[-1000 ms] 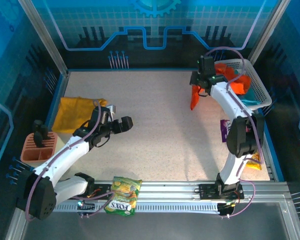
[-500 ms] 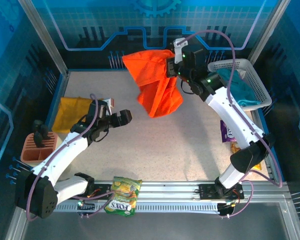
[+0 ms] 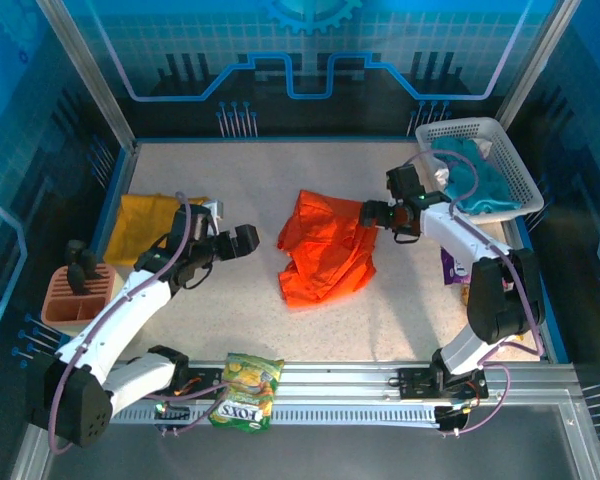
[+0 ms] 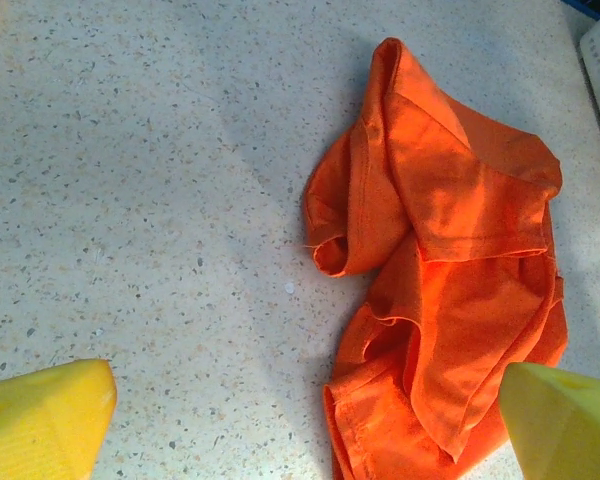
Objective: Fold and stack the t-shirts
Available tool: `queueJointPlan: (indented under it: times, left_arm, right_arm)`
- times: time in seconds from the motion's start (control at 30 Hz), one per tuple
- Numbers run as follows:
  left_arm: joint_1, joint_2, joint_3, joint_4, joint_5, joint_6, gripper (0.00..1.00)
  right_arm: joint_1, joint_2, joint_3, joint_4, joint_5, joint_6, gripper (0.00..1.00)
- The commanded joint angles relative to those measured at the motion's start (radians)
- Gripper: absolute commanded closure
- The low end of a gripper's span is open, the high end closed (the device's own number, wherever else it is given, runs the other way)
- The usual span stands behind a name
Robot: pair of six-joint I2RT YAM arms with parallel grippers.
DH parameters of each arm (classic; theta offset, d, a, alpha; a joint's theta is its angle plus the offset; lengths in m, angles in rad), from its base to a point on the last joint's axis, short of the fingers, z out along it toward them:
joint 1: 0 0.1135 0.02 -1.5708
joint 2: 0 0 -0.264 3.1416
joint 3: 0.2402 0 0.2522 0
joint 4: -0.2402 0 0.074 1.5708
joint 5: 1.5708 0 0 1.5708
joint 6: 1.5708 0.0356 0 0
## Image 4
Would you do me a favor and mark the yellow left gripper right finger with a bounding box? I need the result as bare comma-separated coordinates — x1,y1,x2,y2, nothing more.
498,361,600,480

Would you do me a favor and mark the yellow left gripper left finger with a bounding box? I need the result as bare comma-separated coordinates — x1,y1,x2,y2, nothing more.
0,358,118,480

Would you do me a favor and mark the orange t-shirt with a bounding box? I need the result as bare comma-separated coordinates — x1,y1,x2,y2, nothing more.
302,37,569,480

